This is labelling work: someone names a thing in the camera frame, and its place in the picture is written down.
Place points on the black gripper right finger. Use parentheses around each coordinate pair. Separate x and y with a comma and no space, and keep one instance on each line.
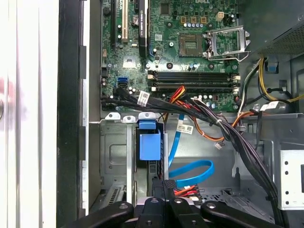
(228,212)

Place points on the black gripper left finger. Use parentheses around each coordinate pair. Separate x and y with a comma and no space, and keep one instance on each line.
(109,213)

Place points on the metal disk bay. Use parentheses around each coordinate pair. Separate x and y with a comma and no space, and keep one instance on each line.
(114,152)

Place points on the black RAM slot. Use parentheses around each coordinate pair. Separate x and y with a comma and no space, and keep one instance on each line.
(190,78)
(190,84)
(190,74)
(190,89)

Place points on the black expansion slot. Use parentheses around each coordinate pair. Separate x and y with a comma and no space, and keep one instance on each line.
(114,23)

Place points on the white expansion slot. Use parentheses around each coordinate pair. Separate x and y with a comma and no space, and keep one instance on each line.
(125,21)

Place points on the person's bare hand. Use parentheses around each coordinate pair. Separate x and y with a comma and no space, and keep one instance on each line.
(9,104)

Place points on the grey metal drive cage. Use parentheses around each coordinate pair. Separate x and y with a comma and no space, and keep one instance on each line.
(292,180)

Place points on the open black PC case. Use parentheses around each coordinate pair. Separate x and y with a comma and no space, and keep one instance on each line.
(69,95)

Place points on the square silver chipset chip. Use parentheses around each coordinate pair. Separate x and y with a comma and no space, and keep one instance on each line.
(130,62)

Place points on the square CPU socket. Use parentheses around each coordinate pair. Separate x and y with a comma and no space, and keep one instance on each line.
(190,45)

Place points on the black low-profile graphics card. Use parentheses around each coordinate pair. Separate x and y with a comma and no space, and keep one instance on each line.
(142,31)

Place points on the grey power supply unit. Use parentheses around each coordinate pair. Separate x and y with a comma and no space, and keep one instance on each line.
(268,23)

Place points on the silver coin battery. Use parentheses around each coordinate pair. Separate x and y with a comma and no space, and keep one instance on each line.
(135,19)

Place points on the green Dell motherboard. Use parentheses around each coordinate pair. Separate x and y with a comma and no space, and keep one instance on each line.
(166,23)

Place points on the metal socket cover frame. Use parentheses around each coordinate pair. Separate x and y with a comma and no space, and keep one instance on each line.
(241,42)

